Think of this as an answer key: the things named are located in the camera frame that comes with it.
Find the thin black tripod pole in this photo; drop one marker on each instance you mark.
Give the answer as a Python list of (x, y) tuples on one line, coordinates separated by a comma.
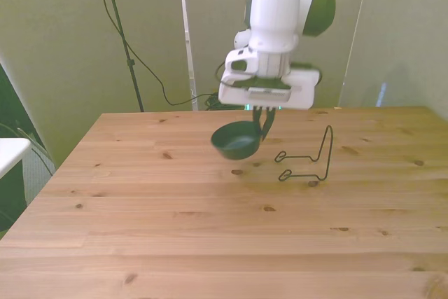
[(122, 36)]

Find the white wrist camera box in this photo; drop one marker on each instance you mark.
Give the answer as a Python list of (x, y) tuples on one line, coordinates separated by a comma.
[(241, 62)]

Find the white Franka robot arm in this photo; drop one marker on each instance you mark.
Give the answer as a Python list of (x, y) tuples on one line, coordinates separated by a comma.
[(280, 8)]

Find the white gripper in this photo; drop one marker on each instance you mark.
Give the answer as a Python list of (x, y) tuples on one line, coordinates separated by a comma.
[(280, 89)]

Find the white side furniture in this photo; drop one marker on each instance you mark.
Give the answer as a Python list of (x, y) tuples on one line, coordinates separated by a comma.
[(10, 153)]

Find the dark green bowl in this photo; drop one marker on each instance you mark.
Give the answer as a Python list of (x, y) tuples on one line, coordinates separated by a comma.
[(235, 141)]

